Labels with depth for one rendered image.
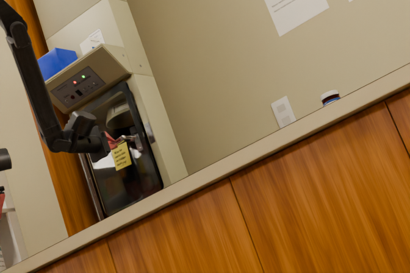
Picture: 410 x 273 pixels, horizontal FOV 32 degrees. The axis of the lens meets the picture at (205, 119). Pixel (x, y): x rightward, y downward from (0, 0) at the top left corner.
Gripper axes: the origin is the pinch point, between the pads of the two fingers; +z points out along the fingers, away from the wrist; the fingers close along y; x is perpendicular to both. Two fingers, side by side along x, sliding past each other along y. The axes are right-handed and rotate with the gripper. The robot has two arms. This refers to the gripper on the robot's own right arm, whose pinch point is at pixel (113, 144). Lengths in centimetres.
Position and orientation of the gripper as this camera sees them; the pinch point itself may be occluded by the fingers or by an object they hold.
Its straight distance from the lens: 232.4
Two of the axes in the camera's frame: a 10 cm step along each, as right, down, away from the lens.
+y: -3.3, -9.0, 2.7
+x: -7.6, 4.3, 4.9
